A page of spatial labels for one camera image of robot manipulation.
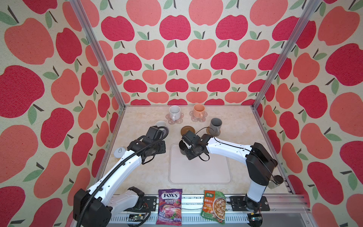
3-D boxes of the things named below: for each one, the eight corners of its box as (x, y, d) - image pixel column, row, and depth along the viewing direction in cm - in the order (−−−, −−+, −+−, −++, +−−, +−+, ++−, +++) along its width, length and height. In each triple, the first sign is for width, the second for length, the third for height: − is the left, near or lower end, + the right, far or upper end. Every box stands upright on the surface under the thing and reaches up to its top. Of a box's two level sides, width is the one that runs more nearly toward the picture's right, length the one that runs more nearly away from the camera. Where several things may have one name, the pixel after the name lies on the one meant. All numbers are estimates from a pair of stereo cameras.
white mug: (173, 123, 111) (172, 116, 104) (168, 114, 117) (167, 107, 110) (183, 120, 113) (183, 112, 106) (177, 111, 120) (177, 103, 113)
